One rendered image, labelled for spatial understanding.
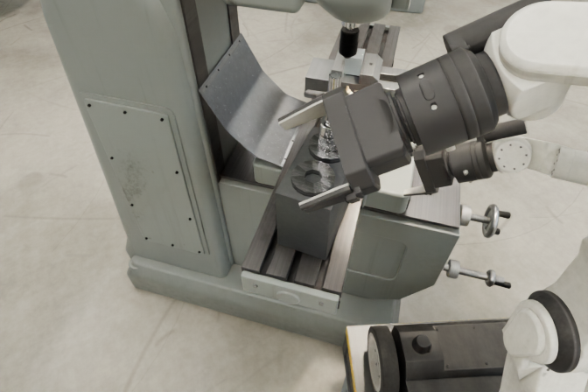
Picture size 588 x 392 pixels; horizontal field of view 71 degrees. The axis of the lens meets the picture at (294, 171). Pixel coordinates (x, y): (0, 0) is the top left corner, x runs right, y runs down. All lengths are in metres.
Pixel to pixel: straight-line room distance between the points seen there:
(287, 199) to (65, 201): 1.92
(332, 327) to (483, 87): 1.46
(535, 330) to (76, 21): 1.20
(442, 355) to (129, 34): 1.16
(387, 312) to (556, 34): 1.47
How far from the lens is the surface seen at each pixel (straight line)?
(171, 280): 1.90
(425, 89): 0.40
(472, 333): 1.37
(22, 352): 2.20
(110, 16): 1.12
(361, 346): 1.48
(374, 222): 1.34
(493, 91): 0.42
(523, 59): 0.40
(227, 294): 1.81
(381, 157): 0.41
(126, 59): 1.17
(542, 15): 0.42
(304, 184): 0.82
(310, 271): 0.94
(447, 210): 1.37
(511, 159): 0.93
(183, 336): 1.96
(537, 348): 0.91
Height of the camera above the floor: 1.78
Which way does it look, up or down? 47 degrees down
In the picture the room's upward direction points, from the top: straight up
